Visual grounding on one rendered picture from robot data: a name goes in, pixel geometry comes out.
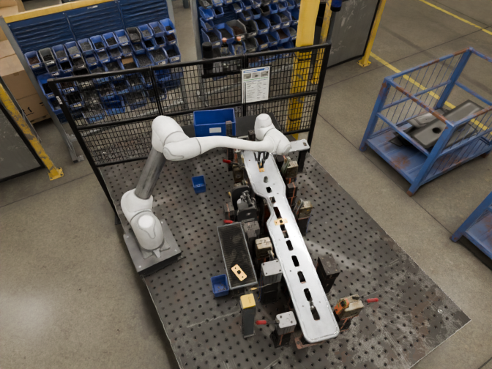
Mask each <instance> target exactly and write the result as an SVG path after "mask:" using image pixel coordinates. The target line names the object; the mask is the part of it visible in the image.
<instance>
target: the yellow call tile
mask: <svg viewBox="0 0 492 369"><path fill-rule="evenodd" d="M241 301H242V306H243V309H245V308H251V307H254V306H256V304H255V301H254V298H253V294H248V295H244V296H241Z"/></svg>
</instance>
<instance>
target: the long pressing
mask: <svg viewBox="0 0 492 369"><path fill-rule="evenodd" d="M242 154H243V157H244V165H245V169H246V172H247V175H248V178H249V180H250V184H251V187H252V189H253V193H254V194H255V195H257V196H259V197H261V198H263V199H264V200H265V201H266V204H267V206H268V209H269V212H270V217H269V219H268V221H267V222H266V227H267V230H268V232H269V236H270V239H271V241H272V245H273V248H274V250H275V254H276V256H277V259H278V261H279V262H280V266H281V269H282V273H283V277H284V280H285V282H286V286H287V289H288V292H289V295H290V298H291V301H292V304H293V306H294V310H295V313H296V315H297V319H298V322H299V325H300V328H301V330H302V334H303V337H304V339H305V340H306V341H307V342H309V343H317V342H319V341H323V340H327V339H330V338H335V337H337V336H338V334H339V331H340V330H339V326H338V323H337V322H336V319H335V316H334V314H333V312H332V309H331V307H330V305H329V302H328V299H327V296H326V294H325V292H324V289H323V287H322V285H321V282H320V280H319V278H318V275H317V272H316V269H315V267H314V265H313V262H312V260H311V258H310V255H309V252H308V249H307V248H306V245H305V242H304V240H303V238H302V235H301V233H300V231H299V228H298V225H297V222H296V220H295V218H294V215H293V213H292V211H291V207H290V206H289V204H288V201H287V198H286V186H285V184H284V181H283V178H282V176H281V174H280V172H279V169H278V167H277V164H276V162H275V159H274V157H273V155H272V153H269V157H268V160H266V161H265V163H264V170H265V171H264V172H259V169H258V166H257V162H256V161H255V158H254V154H253V152H252V151H248V150H244V152H241V155H242ZM249 160H250V161H249ZM265 176H268V182H267V183H264V177H265ZM267 187H270V188H271V191H272V192H271V193H268V192H267V189H266V188H267ZM277 193H278V194H277ZM270 197H274V198H275V202H276V203H274V204H272V203H271V201H270ZM274 207H277V208H278V209H279V212H280V215H281V217H282V219H283V218H287V221H288V223H285V224H284V225H285V227H286V230H287V233H288V236H289V238H287V239H285V238H284V236H283V233H282V231H281V228H280V225H275V223H274V220H277V217H276V214H275V211H274V209H273V208H274ZM294 236H295V237H294ZM288 240H290V241H291V244H292V247H293V249H294V250H293V251H289V250H288V247H287V244H286V241H288ZM292 256H296V257H297V260H298V262H299V266H297V267H295V266H294V263H293V261H292V258H291V257H292ZM290 270H291V272H290ZM298 272H302V274H303V275H304V278H305V281H306V283H300V280H299V277H298V274H297V273H298ZM305 288H308V289H309V292H310V295H311V297H312V299H313V300H312V301H311V302H314V306H310V304H309V303H310V302H308V301H307V299H306V296H305V293H304V291H303V290H304V289H305ZM303 306H304V307H303ZM313 307H315V308H316V310H317V313H318V316H319V318H320V319H319V320H318V321H315V320H314V318H313V315H312V313H311V310H310V308H313Z"/></svg>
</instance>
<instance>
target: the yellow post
mask: <svg viewBox="0 0 492 369"><path fill-rule="evenodd" d="M319 3H320V0H301V3H300V10H299V21H298V28H297V40H296V46H295V48H296V47H302V46H308V45H313V39H314V31H315V24H316V18H317V14H318V8H319ZM298 55H300V57H298ZM294 56H297V57H296V61H295V57H294V62H295V63H297V62H298V59H299V62H301V61H302V66H301V63H297V64H298V69H300V66H301V68H303V67H304V63H305V67H304V68H306V67H310V58H311V55H309V59H308V56H306V58H305V56H303V57H301V56H302V51H300V53H299V52H297V55H296V52H294ZM304 61H306V62H304ZM307 61H309V62H308V63H307ZM297 64H295V67H294V64H293V69H297ZM306 69H307V75H306V78H305V75H303V78H302V73H303V74H306ZM306 69H304V72H303V69H301V71H300V70H295V71H293V70H292V75H293V73H294V75H297V80H296V76H294V79H293V76H292V77H291V82H292V80H293V81H298V80H300V81H298V82H299V86H301V83H302V87H298V82H296V85H295V82H293V85H292V83H291V86H292V87H298V92H300V88H301V92H303V88H304V92H305V90H306V86H307V81H302V82H301V80H304V79H305V80H307V79H308V72H309V68H306ZM299 71H300V75H301V76H299ZM304 84H305V87H304ZM295 92H297V88H295V91H294V88H292V90H291V89H290V93H295ZM301 92H300V93H301ZM295 94H296V93H295ZM294 98H296V99H297V102H296V99H294V102H293V99H292V98H291V99H292V100H291V102H290V100H289V101H288V104H289V103H290V104H292V103H297V104H296V107H295V104H293V108H298V112H297V109H295V114H294V115H293V114H292V113H294V109H293V108H292V105H290V108H289V105H288V110H289V109H293V110H292V113H291V110H289V114H291V115H287V119H289V120H286V124H287V122H288V126H287V125H286V128H287V132H288V131H291V130H294V128H293V129H290V130H289V126H290V128H292V125H293V127H296V128H295V130H297V126H298V127H299V126H300V123H299V125H298V123H297V122H301V118H299V117H302V113H301V112H302V109H303V102H304V97H303V98H300V99H299V98H297V97H294ZM298 103H299V107H298ZM301 103H302V106H301ZM300 107H301V111H300ZM299 112H300V113H301V114H300V115H299ZM297 113H298V114H297ZM287 114H288V113H287ZM290 118H292V119H290ZM294 118H299V119H297V122H296V119H294ZM293 119H294V123H296V126H295V124H290V120H291V123H293ZM291 135H293V136H294V137H295V138H296V140H298V135H299V133H296V134H291Z"/></svg>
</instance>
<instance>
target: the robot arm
mask: <svg viewBox="0 0 492 369"><path fill-rule="evenodd" d="M255 134H256V142H254V141H246V140H242V139H238V138H230V137H225V136H209V137H195V138H189V137H188V136H186V135H185V134H184V132H183V130H182V128H181V127H180V126H179V125H178V124H177V123H176V122H175V121H174V120H173V119H172V118H170V117H168V116H158V117H157V118H155V119H154V121H153V122H152V149H151V151H150V153H149V156H148V159H147V161H146V164H145V166H144V168H143V171H142V174H141V177H140V179H139V181H138V184H137V187H136V188H135V189H133V190H129V191H127V192H126V193H125V194H124V195H123V196H122V199H121V206H122V211H123V213H124V215H125V217H126V218H127V220H128V222H129V223H130V225H131V226H132V228H133V231H134V233H135V235H136V237H135V240H136V242H137V243H138V245H139V247H140V249H141V252H142V254H143V259H145V260H146V259H147V258H149V257H150V256H153V255H156V257H157V259H159V258H161V256H160V252H162V251H164V250H168V249H170V245H169V244H168V243H167V241H166V239H165V237H164V235H163V230H162V226H161V224H160V221H159V220H158V219H157V217H156V216H154V214H153V212H152V201H153V197H152V191H153V189H154V186H155V184H156V182H157V180H158V177H159V175H160V172H161V171H162V169H163V166H164V164H165V161H166V159H167V160H171V161H181V160H187V159H190V158H193V157H196V156H198V155H200V154H203V153H204V152H206V151H208V150H210V149H213V148H215V147H228V148H233V149H243V150H248V151H252V152H253V154H254V158H255V161H256V162H257V163H258V167H259V168H261V165H262V168H263V167H264V163H265V161H266V160H268V157H269V153H275V154H278V155H285V154H288V152H289V151H290V149H291V144H290V142H289V140H288V139H287V137H285V136H284V134H282V133H281V132H280V131H278V130H276V129H275V127H274V125H273V123H272V120H271V119H270V117H269V115H267V114H261V115H259V116H257V118H256V122H255ZM265 151H266V156H265ZM256 152H258V158H257V157H256ZM261 153H263V158H261ZM260 158H261V161H260Z"/></svg>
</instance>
